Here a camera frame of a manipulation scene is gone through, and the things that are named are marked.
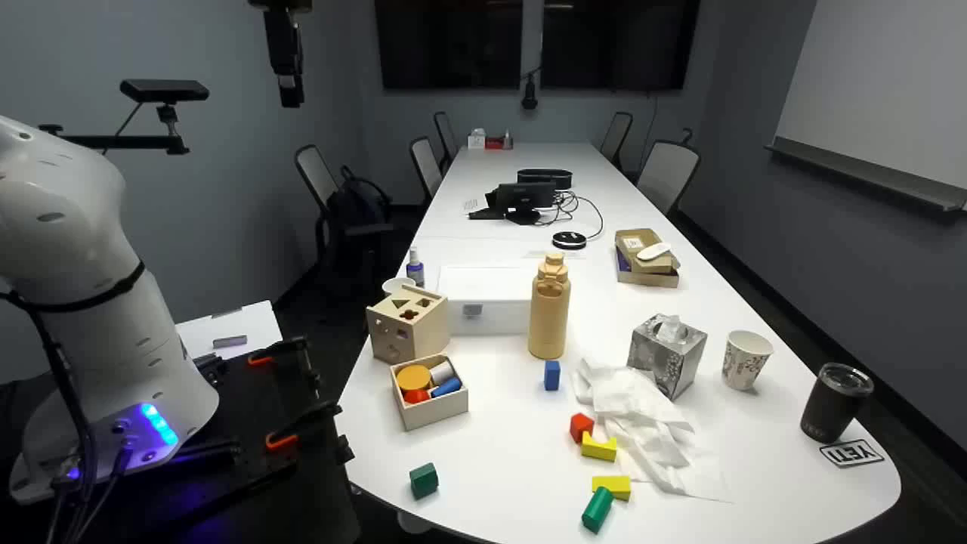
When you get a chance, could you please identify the white paper cup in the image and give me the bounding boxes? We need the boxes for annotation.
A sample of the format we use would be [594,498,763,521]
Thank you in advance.
[724,330,773,391]

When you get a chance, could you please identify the green block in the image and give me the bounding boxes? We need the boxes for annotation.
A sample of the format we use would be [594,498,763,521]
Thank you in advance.
[407,462,440,498]
[580,486,613,532]

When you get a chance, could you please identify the blue block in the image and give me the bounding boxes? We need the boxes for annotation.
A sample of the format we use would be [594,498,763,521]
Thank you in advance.
[544,360,561,393]

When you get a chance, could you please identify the black chair with backpack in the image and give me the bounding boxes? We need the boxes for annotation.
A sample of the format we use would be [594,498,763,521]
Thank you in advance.
[292,145,397,269]

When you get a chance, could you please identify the black cart with clamps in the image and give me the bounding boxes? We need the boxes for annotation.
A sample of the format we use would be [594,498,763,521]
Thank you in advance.
[111,338,362,544]

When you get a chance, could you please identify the dark wall screen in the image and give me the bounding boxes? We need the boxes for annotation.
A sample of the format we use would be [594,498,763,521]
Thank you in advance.
[375,0,700,92]

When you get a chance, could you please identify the wooden tray with blocks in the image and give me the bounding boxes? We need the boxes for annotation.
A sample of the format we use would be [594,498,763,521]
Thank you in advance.
[389,352,469,433]

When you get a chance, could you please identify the black device with cables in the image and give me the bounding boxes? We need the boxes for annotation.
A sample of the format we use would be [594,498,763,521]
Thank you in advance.
[473,168,580,226]

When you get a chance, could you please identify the wooden shape sorter cube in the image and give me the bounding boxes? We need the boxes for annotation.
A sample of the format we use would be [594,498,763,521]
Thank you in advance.
[365,288,451,363]

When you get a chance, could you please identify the grey chair right side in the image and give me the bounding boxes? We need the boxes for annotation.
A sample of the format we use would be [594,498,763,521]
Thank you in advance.
[638,140,700,214]

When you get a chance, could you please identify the yellow block lower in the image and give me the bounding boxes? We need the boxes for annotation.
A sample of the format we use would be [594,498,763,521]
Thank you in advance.
[594,475,632,502]

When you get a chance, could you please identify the small sanitizer bottle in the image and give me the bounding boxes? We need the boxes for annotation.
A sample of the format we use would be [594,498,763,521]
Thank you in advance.
[406,250,425,288]

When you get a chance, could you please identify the whiteboard on wall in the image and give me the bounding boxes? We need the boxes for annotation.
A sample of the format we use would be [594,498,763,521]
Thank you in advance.
[773,0,967,214]

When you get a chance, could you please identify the black camera on stand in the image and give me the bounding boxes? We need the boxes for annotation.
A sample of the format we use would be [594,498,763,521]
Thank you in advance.
[37,75,212,158]

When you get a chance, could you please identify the white flat box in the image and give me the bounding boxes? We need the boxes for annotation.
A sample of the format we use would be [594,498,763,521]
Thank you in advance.
[435,265,532,336]

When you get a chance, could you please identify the grey patterned tissue box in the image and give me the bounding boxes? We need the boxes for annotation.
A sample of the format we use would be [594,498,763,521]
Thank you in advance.
[628,314,707,398]

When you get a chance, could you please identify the beige water bottle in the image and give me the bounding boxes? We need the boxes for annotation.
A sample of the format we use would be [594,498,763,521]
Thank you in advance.
[528,252,570,360]

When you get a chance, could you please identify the black round puck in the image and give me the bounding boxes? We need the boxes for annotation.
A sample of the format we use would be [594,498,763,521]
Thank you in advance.
[552,229,587,250]

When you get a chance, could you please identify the dark metal tumbler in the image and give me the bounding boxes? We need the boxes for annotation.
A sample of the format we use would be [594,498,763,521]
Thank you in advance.
[801,363,874,443]

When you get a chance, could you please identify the green block at left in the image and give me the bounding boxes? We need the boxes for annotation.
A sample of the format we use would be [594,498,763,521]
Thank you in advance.
[407,462,440,498]

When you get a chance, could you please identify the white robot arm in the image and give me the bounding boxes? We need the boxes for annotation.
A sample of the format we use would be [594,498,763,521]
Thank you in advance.
[0,116,222,481]

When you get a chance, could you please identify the crumpled white cloth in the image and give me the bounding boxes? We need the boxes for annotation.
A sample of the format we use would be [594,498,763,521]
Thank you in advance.
[575,357,725,502]

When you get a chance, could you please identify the green block at front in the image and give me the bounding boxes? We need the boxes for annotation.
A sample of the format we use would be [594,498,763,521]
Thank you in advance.
[580,486,613,532]

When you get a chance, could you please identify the yellow block near red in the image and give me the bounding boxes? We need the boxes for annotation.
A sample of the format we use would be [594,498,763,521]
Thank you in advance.
[580,436,618,462]

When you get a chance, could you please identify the black white sticker label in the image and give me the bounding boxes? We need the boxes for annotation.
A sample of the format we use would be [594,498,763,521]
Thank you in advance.
[823,439,884,467]

